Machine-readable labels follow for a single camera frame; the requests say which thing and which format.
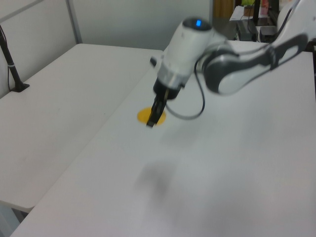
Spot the grey metal partition post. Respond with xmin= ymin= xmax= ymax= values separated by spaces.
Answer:
xmin=65 ymin=0 xmax=83 ymax=45

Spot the black flat device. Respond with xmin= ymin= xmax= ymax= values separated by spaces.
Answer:
xmin=236 ymin=19 xmax=259 ymax=41

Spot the black camera pole with base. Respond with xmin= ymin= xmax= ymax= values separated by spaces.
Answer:
xmin=0 ymin=23 xmax=31 ymax=93

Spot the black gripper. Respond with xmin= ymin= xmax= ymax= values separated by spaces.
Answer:
xmin=147 ymin=78 xmax=183 ymax=129

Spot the small potted green plant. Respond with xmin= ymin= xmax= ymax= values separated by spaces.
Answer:
xmin=241 ymin=0 xmax=255 ymax=17

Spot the brown wooden panel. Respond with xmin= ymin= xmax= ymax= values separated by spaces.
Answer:
xmin=213 ymin=0 xmax=235 ymax=18

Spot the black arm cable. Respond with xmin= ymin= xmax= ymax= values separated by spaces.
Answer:
xmin=165 ymin=59 xmax=206 ymax=121

